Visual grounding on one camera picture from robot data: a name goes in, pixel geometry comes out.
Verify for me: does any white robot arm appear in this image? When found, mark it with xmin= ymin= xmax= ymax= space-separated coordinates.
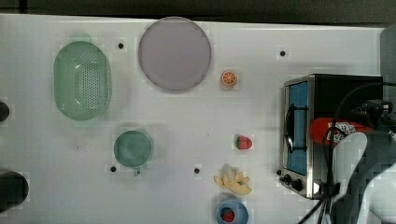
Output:
xmin=326 ymin=100 xmax=395 ymax=224

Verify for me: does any green plastic colander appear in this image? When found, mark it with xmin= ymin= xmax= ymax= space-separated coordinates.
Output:
xmin=53 ymin=34 xmax=112 ymax=122

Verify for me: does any orange slice toy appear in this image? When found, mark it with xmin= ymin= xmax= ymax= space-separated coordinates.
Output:
xmin=220 ymin=71 xmax=238 ymax=86

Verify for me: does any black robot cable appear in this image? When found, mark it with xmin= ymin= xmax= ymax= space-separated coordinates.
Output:
xmin=297 ymin=81 xmax=396 ymax=224

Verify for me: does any black toaster oven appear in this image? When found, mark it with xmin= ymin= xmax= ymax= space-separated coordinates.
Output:
xmin=278 ymin=74 xmax=383 ymax=200

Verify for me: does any blue bowl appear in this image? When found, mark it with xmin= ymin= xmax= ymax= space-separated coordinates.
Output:
xmin=216 ymin=198 xmax=249 ymax=224

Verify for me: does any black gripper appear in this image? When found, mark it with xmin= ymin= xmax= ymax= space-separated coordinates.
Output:
xmin=353 ymin=99 xmax=395 ymax=133

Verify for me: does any red ketchup bottle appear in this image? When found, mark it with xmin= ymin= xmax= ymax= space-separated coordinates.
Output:
xmin=309 ymin=118 xmax=372 ymax=145

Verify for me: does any purple round plate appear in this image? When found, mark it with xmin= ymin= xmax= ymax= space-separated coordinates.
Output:
xmin=138 ymin=17 xmax=212 ymax=91

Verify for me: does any red strawberry toy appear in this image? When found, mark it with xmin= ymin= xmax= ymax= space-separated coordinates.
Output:
xmin=235 ymin=135 xmax=253 ymax=150

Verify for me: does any green metal cup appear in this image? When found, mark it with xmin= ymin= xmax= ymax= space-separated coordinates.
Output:
xmin=113 ymin=130 xmax=153 ymax=176

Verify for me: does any strawberry toy in bowl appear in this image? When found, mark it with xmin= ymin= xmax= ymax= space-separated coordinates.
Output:
xmin=220 ymin=208 xmax=234 ymax=222

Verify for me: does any peeled banana toy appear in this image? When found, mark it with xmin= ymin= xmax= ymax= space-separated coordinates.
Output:
xmin=214 ymin=164 xmax=252 ymax=195

